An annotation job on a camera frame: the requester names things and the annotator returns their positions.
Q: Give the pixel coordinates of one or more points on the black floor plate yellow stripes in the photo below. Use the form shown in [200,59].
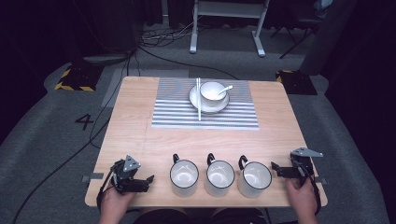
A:
[297,82]
[79,77]

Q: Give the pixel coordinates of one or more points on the person's left leg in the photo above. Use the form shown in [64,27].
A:
[162,217]

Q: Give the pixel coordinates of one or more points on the person's right hand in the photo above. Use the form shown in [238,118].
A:
[303,200]

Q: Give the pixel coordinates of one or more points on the grey tape strip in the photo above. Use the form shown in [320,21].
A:
[92,177]
[322,181]

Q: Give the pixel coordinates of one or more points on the person's left hand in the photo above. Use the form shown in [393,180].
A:
[113,202]

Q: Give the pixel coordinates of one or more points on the white plate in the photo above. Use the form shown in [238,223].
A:
[194,101]

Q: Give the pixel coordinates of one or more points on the person's leg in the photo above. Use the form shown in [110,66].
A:
[243,217]
[162,217]

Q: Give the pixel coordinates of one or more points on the white bowl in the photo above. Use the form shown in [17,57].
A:
[211,98]

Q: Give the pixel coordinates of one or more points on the white metal stand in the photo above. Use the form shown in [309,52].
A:
[229,9]

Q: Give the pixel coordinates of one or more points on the grey striped placemat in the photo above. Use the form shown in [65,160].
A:
[174,109]

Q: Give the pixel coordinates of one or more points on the white mug with black rim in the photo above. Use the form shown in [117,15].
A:
[257,177]
[184,175]
[220,175]

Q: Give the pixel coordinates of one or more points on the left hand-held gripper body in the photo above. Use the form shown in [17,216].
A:
[129,163]

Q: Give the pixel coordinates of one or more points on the grey stand base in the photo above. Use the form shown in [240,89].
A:
[106,59]

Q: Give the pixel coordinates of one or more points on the white spoon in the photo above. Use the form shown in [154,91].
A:
[226,89]

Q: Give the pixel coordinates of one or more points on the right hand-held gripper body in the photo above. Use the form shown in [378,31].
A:
[305,163]

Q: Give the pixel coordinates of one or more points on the white chopstick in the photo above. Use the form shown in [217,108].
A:
[200,93]
[197,93]

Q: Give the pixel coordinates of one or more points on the black folding stand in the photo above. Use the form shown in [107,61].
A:
[295,34]

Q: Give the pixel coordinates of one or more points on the person's right leg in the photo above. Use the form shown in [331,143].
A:
[243,217]

